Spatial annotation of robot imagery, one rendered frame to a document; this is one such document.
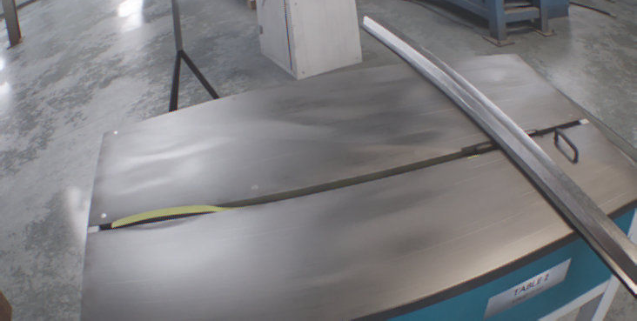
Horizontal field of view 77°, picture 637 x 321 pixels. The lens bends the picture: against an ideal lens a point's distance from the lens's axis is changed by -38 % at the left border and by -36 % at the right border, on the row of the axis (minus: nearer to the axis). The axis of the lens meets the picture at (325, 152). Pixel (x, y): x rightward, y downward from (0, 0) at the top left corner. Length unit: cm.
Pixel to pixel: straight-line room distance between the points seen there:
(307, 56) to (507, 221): 216
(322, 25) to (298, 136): 189
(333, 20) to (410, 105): 186
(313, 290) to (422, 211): 18
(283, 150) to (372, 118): 14
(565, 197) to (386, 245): 27
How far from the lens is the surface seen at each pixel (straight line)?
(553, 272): 74
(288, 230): 71
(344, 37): 283
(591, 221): 69
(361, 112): 93
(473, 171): 79
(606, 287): 95
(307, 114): 94
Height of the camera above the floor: 118
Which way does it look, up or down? 32 degrees down
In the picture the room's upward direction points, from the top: 6 degrees counter-clockwise
